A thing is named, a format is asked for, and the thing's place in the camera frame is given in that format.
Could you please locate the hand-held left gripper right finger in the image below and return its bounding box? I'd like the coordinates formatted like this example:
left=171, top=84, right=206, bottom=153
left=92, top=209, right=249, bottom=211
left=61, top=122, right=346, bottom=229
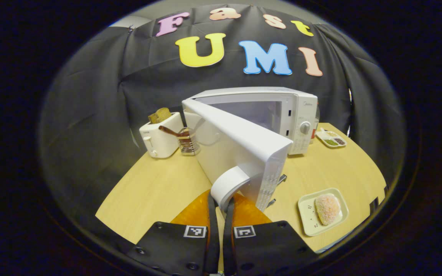
left=223, top=193, right=317, bottom=276

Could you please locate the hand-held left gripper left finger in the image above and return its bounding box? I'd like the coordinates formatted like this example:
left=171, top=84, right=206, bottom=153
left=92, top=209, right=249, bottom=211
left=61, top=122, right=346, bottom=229
left=125, top=190, right=220, bottom=276

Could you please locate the sugar-coated cream bread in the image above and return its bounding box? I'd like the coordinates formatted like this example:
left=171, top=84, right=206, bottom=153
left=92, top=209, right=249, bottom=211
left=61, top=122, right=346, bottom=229
left=315, top=193, right=341, bottom=226

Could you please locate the white microwave oven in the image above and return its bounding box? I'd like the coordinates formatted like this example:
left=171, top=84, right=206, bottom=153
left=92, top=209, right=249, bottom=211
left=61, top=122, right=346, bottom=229
left=181, top=87, right=318, bottom=213

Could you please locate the small white rectangular plate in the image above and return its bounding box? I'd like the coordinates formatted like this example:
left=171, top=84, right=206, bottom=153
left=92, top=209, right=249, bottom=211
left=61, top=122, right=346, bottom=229
left=298, top=187, right=349, bottom=237

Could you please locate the clear glass cup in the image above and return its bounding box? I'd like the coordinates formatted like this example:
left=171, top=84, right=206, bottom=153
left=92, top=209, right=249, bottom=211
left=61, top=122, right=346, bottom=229
left=178, top=128, right=201, bottom=156

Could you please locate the white toaster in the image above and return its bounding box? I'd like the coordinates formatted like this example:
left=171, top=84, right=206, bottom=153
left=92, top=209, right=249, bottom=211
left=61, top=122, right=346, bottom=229
left=139, top=112, right=185, bottom=159

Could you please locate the brown wooden spoon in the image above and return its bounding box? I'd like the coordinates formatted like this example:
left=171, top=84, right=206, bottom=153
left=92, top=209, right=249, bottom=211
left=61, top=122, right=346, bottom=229
left=158, top=125, right=185, bottom=138

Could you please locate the clear bottle with red label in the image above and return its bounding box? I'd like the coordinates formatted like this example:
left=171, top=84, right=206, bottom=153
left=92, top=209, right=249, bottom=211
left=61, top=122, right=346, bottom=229
left=312, top=104, right=320, bottom=145

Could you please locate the white divided tray of beans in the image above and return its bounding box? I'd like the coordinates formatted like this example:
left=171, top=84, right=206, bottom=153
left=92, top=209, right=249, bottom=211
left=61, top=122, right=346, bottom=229
left=315, top=128, right=347, bottom=148

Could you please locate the black backdrop cloth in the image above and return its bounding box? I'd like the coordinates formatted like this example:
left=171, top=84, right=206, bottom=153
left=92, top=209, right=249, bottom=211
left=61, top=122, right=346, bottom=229
left=39, top=4, right=406, bottom=246

